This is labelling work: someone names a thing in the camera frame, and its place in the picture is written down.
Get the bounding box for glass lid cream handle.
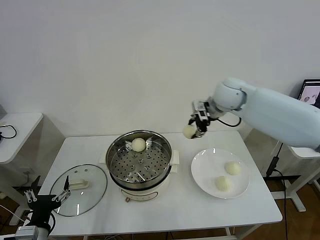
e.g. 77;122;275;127
49;163;108;217

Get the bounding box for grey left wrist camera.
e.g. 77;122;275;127
14;226;40;239

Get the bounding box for black mouse cable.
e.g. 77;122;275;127
0;124;18;139

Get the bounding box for white side table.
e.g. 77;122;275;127
0;112;44;227
263;144;320;213

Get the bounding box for stainless steel steamer basket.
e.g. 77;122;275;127
104;129;173;185

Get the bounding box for cream electric cooker pot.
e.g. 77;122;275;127
99;149;181;204

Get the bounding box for white round plate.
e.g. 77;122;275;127
190;148;251;200

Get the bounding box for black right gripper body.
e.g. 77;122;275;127
193;109;213;132

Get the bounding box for white steamed baozi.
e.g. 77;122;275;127
182;125;198;140
224;161;242;176
131;137;146;153
215;175;233;193

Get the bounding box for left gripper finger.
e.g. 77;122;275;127
51;175;72;203
23;175;41;203

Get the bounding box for open grey laptop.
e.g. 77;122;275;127
296;79;320;110

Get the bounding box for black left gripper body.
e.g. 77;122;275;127
26;194;62;227

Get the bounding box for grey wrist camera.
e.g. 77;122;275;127
191;99;210;113
14;226;40;239

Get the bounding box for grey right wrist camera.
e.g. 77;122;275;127
191;99;210;113

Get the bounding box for black laptop power cable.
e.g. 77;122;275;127
265;141;288;240

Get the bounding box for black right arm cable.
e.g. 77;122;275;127
216;115;242;128

